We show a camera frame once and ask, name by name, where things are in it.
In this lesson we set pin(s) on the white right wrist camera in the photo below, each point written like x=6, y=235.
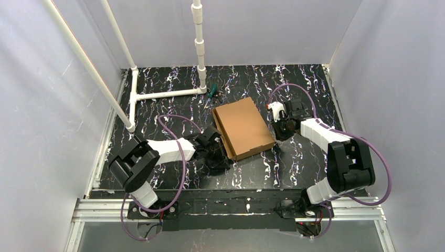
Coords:
x=277, y=110

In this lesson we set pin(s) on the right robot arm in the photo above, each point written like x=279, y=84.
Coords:
x=349, y=164

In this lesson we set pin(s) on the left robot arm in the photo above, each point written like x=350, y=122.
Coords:
x=134, y=163

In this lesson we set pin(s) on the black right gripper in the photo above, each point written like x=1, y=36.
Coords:
x=281, y=130

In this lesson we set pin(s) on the aluminium rail frame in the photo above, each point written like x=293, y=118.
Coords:
x=217, y=212

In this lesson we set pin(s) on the green handled screwdriver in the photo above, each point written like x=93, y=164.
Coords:
x=214, y=90

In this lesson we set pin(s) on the brown cardboard box sheet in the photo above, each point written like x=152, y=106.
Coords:
x=243, y=129

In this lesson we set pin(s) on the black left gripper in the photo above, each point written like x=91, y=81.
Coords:
x=215, y=153

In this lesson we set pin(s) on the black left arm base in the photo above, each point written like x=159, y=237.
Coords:
x=132, y=211

